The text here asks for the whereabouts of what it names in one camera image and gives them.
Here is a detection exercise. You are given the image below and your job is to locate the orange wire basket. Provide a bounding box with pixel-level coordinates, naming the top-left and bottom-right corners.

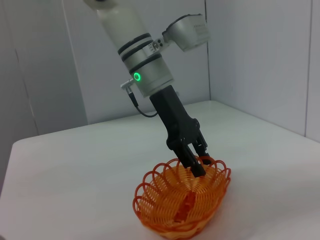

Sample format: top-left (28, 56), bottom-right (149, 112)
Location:
top-left (131, 156), bottom-right (232, 240)

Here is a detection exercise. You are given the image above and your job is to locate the grey wrist camera housing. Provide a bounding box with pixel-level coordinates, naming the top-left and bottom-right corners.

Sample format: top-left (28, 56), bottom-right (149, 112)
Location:
top-left (161, 13), bottom-right (211, 53)

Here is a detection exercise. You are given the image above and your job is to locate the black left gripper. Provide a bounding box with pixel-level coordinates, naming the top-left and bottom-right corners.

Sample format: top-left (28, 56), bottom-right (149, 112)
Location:
top-left (149, 84), bottom-right (210, 178)

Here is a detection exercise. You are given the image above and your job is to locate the black cable with silver plug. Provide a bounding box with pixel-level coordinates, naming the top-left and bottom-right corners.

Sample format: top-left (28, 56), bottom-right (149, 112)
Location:
top-left (120, 78), bottom-right (159, 118)

